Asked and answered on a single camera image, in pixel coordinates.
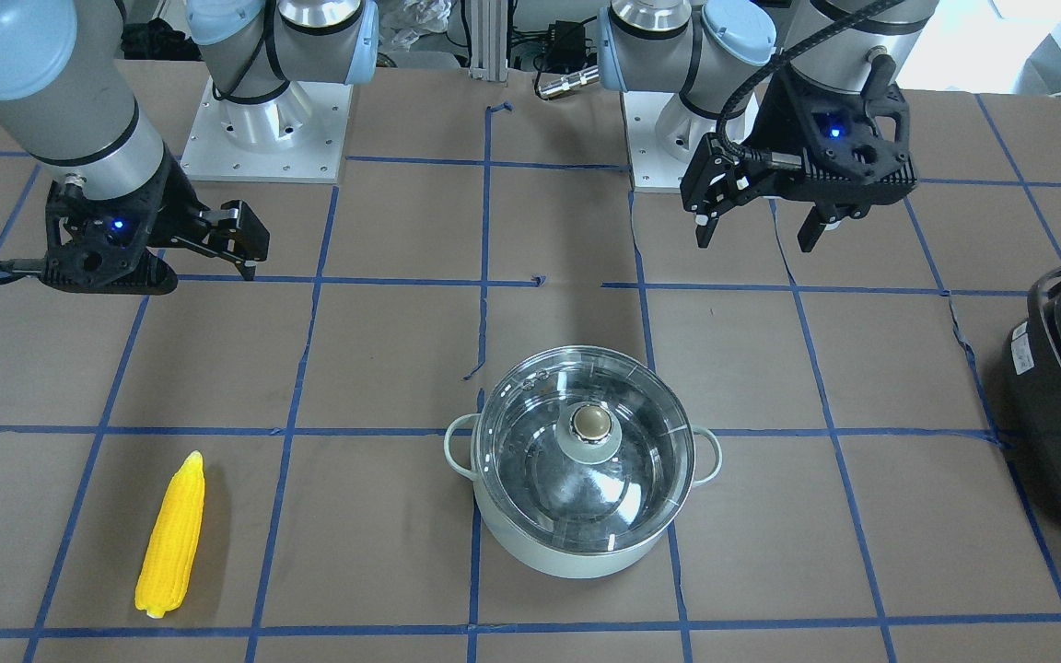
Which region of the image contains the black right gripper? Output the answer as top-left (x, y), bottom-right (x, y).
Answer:
top-left (41, 151), bottom-right (271, 295)

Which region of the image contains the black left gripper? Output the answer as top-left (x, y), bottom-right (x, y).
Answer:
top-left (681, 54), bottom-right (918, 252)

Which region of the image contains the glass pot lid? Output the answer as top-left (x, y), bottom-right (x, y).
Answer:
top-left (472, 345), bottom-right (696, 556)

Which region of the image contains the yellow corn cob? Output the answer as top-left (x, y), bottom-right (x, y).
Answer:
top-left (134, 450), bottom-right (206, 620)

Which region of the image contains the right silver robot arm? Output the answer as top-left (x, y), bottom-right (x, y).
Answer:
top-left (0, 1), bottom-right (379, 297)

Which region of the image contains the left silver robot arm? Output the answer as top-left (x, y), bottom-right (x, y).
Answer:
top-left (597, 1), bottom-right (938, 252)

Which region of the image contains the pale green electric pot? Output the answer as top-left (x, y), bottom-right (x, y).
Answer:
top-left (443, 345), bottom-right (723, 580)

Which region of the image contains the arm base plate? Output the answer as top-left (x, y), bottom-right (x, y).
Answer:
top-left (622, 91), bottom-right (715, 193)
top-left (180, 81), bottom-right (356, 185)

